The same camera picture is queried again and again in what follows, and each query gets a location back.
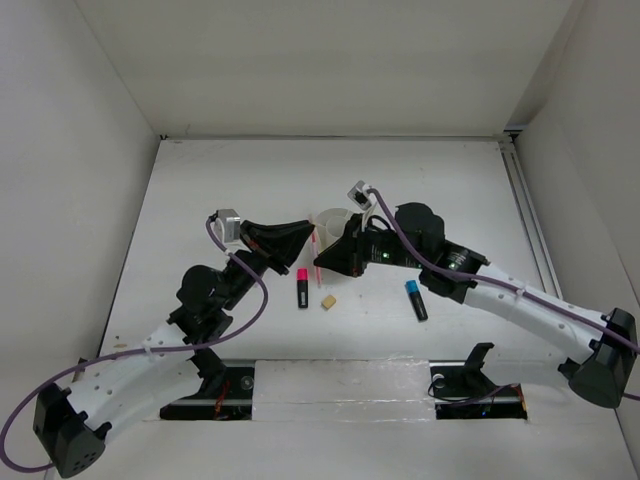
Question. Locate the blue black highlighter marker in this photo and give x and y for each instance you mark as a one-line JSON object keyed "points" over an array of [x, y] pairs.
{"points": [[416, 300]]}

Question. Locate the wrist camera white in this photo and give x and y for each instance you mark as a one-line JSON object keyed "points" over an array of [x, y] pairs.
{"points": [[226, 225], [359, 194]]}

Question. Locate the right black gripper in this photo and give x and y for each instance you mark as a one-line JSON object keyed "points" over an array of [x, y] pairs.
{"points": [[348, 254]]}

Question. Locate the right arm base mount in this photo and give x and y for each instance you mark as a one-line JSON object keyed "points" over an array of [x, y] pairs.
{"points": [[461, 390]]}

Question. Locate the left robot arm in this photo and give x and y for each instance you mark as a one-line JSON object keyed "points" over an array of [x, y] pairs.
{"points": [[75, 424]]}

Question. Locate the tan eraser block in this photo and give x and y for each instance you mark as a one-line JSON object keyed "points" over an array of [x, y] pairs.
{"points": [[328, 302]]}

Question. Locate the pink black highlighter marker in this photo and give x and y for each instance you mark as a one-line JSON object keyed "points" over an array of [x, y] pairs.
{"points": [[302, 288]]}

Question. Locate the aluminium rail on right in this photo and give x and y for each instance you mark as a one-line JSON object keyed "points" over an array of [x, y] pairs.
{"points": [[529, 219]]}

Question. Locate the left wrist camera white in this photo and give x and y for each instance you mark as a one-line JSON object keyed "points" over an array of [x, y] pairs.
{"points": [[226, 225]]}

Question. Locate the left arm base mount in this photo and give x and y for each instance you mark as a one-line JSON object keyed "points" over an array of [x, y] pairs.
{"points": [[227, 396]]}

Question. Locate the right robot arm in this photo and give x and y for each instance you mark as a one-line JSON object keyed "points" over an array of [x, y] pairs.
{"points": [[600, 348]]}

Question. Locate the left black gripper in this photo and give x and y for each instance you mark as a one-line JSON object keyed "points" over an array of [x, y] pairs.
{"points": [[278, 245]]}

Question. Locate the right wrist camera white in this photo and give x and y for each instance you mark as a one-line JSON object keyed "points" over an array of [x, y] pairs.
{"points": [[359, 194]]}

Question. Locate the white round divided container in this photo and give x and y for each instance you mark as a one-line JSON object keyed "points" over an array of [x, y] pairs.
{"points": [[330, 225]]}

